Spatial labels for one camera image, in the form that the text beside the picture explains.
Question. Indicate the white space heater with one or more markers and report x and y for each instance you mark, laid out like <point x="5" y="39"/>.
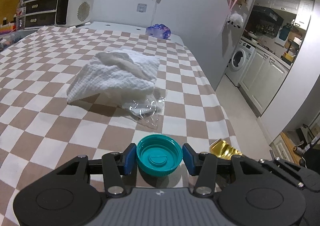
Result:
<point x="73" y="12"/>

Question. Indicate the white towel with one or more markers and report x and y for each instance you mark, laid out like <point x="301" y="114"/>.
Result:
<point x="122" y="75"/>

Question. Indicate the white kitchen cabinets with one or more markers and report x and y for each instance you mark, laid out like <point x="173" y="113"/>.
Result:
<point x="262" y="80"/>

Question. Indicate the white plush wall toy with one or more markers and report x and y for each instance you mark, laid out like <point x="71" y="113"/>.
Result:
<point x="236" y="20"/>

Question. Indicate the black range hood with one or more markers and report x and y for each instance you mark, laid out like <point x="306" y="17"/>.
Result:
<point x="265" y="21"/>

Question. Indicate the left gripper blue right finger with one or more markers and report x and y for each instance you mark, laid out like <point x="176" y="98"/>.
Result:
<point x="191" y="159"/>

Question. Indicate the gold foil wrapper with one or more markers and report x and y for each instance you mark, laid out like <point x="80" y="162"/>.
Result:
<point x="223" y="150"/>

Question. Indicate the water bottle red label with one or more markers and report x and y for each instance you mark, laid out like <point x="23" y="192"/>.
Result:
<point x="20" y="15"/>

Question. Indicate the colourful stacked box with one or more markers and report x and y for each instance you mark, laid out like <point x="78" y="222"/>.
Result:
<point x="7" y="27"/>

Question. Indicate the blue purple plastic bag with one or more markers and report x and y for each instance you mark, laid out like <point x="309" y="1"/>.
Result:
<point x="159" y="31"/>

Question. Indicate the white washing machine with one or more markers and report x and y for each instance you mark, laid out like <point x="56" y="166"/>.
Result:
<point x="239" y="62"/>

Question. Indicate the clear plastic wrapper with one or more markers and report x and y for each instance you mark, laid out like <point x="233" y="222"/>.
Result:
<point x="147" y="111"/>

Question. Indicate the black white drawer cabinet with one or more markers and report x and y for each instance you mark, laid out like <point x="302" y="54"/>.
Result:
<point x="40" y="13"/>

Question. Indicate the checkered brown white tablecloth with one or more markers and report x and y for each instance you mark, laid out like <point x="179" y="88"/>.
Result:
<point x="40" y="131"/>

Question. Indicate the teal plastic bottle cap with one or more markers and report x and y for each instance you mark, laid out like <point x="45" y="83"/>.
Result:
<point x="158" y="155"/>

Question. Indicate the wall outlet plate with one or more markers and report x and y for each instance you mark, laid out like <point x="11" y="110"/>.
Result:
<point x="141" y="8"/>

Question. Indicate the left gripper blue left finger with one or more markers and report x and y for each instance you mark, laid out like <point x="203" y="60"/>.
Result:
<point x="128" y="159"/>

